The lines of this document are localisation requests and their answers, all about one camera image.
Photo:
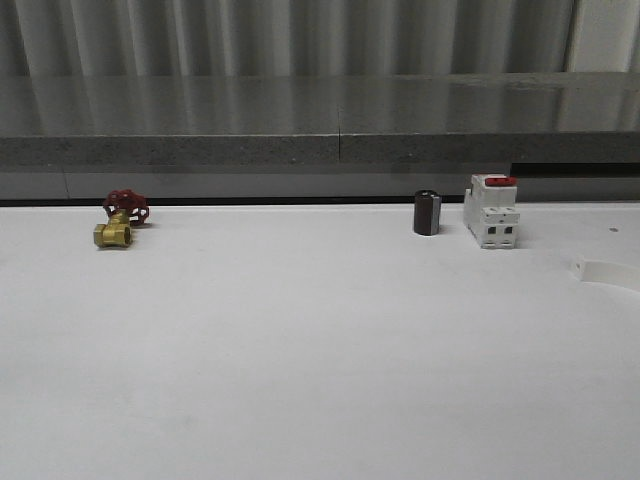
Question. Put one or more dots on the white half pipe clamp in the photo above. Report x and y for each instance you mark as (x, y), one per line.
(606, 272)

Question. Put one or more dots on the dark brown cylindrical capacitor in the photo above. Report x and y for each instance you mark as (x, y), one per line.
(427, 209)

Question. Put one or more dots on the grey stone counter ledge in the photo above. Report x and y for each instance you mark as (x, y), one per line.
(435, 124)

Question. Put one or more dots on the brass valve red handwheel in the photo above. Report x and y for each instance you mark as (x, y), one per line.
(125, 209)

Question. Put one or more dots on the white circuit breaker red switch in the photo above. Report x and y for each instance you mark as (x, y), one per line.
(490, 211)

